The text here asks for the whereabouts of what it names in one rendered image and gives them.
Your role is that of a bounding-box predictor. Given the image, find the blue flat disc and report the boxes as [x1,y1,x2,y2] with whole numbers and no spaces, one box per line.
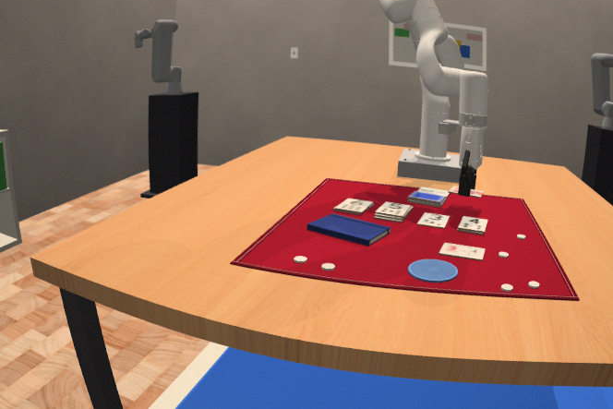
[408,259,458,283]

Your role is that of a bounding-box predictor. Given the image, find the dark red cloth mat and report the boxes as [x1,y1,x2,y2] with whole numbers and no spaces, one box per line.
[240,180,571,296]
[230,178,580,300]

